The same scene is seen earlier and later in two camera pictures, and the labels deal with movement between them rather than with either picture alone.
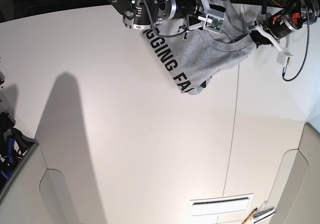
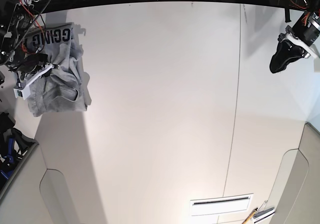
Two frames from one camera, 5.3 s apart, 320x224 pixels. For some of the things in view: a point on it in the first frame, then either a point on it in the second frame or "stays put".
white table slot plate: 220,204 stays put
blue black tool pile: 13,145 stays put
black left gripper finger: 259,39 -> 283,53
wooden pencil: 250,216 stays put
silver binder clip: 258,214 stays put
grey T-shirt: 190,59 -> 63,88
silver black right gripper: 190,2 -> 33,66
